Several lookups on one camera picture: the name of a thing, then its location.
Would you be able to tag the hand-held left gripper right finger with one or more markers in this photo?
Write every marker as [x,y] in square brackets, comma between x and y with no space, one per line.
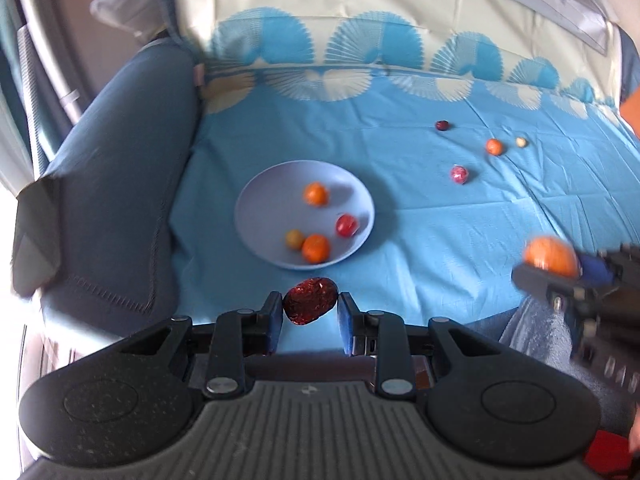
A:
[345,327]

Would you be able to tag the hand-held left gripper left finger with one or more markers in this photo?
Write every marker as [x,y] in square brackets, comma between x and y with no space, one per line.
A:
[272,327]

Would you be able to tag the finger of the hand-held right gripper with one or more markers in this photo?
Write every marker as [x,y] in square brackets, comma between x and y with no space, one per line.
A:
[597,267]
[542,282]

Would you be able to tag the plastic-wrapped orange tangerine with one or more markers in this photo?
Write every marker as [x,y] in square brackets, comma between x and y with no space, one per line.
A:
[316,194]
[550,256]

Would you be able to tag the dried red jujube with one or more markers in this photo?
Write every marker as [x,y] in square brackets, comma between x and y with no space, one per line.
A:
[442,125]
[310,301]

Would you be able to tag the small orange tangerine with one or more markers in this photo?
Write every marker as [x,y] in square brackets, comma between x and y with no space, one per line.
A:
[316,248]
[495,147]

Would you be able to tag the tan longan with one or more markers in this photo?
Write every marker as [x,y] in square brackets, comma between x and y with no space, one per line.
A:
[295,239]
[521,142]

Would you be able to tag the red cherry tomato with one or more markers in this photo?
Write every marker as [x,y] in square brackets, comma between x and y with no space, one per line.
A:
[346,225]

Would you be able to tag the light blue plate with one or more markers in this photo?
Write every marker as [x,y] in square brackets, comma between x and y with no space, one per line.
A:
[280,200]

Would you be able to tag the grey-blue textured cloth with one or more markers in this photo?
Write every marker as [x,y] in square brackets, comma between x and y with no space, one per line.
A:
[537,335]

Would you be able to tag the red cloth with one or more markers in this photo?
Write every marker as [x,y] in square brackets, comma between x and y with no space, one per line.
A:
[612,455]

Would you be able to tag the blue fan-printed cloth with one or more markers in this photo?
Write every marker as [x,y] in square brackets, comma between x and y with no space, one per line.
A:
[425,235]

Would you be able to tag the pink plastic-wrapped ball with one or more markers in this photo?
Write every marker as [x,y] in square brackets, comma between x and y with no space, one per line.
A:
[460,174]

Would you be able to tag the orange object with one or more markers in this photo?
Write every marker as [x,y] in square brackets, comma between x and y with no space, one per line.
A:
[632,115]

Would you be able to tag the blue-grey sofa armrest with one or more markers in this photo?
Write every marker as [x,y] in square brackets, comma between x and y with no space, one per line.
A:
[125,185]

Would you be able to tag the grey curtain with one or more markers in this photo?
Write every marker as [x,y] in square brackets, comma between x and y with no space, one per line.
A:
[35,85]

